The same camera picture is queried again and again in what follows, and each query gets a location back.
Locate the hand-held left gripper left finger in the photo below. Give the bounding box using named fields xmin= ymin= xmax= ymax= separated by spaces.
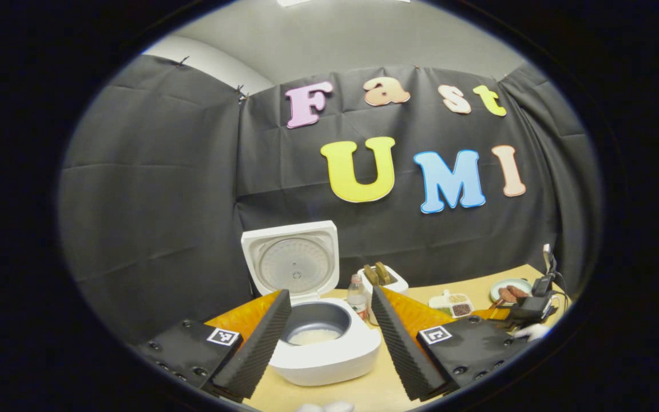
xmin=138 ymin=289 xmax=293 ymax=403

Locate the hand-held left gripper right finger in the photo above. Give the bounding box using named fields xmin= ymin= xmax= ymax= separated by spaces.
xmin=371 ymin=285 xmax=536 ymax=401

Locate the white rice cooker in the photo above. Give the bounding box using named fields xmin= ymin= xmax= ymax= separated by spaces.
xmin=241 ymin=220 xmax=383 ymax=387

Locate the pale green plate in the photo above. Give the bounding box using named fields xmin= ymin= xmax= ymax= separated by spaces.
xmin=490 ymin=278 xmax=533 ymax=303

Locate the white divided grain dish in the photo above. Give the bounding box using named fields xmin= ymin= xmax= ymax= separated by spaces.
xmin=428 ymin=290 xmax=474 ymax=319

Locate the clear plastic bottle red label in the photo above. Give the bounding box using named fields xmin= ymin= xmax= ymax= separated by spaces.
xmin=347 ymin=274 xmax=369 ymax=321

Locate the white toaster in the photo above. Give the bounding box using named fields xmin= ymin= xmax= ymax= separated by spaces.
xmin=357 ymin=262 xmax=409 ymax=298

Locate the black backdrop cloth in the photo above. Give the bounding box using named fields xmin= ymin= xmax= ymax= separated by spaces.
xmin=58 ymin=54 xmax=602 ymax=344

